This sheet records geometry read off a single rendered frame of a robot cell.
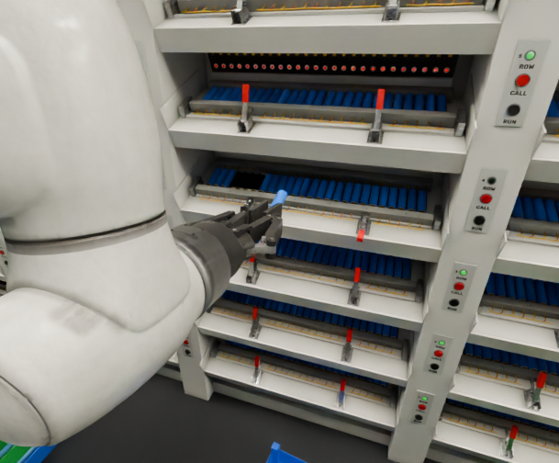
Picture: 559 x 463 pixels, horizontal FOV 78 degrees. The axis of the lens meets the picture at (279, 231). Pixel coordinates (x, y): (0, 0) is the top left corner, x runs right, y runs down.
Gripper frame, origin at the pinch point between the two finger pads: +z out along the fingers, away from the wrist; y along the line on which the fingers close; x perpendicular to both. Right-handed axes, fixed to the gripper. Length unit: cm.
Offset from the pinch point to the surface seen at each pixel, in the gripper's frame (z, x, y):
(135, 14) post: 13.4, -32.0, 34.1
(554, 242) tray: 27, 5, -50
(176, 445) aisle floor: 16, 84, 32
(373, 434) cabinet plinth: 37, 76, -25
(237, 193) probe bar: 24.4, 3.5, 16.7
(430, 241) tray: 23.0, 7.2, -27.8
